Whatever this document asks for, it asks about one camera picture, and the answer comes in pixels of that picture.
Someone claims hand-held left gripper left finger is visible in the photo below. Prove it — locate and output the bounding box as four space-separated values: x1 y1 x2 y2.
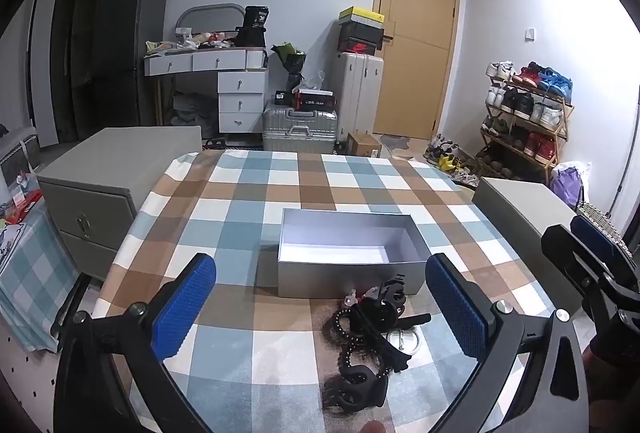
52 253 217 433

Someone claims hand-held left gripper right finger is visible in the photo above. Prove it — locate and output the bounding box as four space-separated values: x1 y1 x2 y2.
425 253 589 433

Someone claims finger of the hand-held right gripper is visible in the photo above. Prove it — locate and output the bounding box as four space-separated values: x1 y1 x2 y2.
570 215 640 309
541 224 621 329

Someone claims small black claw clip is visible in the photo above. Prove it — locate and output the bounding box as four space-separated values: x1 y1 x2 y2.
359 279 407 329

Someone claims black bead string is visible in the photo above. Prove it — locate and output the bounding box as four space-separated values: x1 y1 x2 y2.
339 343 392 380

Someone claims silver cardboard box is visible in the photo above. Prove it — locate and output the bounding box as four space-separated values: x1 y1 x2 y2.
276 208 432 300

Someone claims large black claw clip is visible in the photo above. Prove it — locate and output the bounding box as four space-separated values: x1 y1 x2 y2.
322 363 389 415

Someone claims person's right hand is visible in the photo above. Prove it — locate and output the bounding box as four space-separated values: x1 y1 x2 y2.
588 338 640 433

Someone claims woven basket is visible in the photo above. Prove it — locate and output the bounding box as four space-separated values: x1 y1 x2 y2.
575 202 632 260

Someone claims white round lid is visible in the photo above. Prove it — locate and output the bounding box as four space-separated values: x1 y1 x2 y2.
387 328 424 355

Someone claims purple backpack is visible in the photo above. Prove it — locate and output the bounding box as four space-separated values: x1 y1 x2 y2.
549 165 587 210

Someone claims wooden shoe rack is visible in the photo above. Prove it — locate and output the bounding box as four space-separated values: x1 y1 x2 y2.
479 73 575 185

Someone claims checked tablecloth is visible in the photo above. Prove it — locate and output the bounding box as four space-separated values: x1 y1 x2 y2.
92 148 591 433

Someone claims pile of shoes on floor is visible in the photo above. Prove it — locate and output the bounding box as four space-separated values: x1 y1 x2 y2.
423 134 482 185

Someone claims shoe rack with shoes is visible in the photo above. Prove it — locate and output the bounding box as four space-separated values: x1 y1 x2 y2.
482 60 574 166

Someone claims grey nightstand with drawers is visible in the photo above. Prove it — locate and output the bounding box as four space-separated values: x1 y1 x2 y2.
36 126 203 282

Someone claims blue checked cloth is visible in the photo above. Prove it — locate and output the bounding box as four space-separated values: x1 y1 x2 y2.
0 212 67 355

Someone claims brown cardboard box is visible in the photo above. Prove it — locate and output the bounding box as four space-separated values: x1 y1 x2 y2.
347 132 384 159

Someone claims grey clothes pile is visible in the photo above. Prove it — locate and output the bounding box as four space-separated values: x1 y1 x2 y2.
169 90 221 130

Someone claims silver suitcase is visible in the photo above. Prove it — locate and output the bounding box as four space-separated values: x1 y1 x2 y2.
262 100 339 154

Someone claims white dressing table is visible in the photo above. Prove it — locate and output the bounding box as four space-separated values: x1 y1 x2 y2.
144 47 270 134

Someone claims white suitcase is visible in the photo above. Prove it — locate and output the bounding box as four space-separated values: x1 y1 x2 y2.
330 52 385 147

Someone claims black box with red edge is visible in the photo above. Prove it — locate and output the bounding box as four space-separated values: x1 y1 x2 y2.
292 89 337 112

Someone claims wooden door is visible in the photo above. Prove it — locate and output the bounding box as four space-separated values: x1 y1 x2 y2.
372 0 462 140

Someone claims dark grey cabinet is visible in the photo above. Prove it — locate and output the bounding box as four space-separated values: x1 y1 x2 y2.
91 0 169 130

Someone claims dark wrapped bouquet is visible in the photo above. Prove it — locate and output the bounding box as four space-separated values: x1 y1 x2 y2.
270 42 307 92

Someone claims dark wardrobe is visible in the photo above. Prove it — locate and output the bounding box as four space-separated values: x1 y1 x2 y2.
29 0 103 150

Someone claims red and black shoe box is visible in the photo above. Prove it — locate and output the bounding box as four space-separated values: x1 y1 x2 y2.
337 37 379 54

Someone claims grey framed mirror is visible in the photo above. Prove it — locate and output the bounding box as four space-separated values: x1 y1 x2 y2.
175 3 246 40

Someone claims black bag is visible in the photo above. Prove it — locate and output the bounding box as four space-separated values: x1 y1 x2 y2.
234 5 270 48

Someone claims yellow shoe box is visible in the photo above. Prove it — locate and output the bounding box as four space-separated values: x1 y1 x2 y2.
338 6 387 25

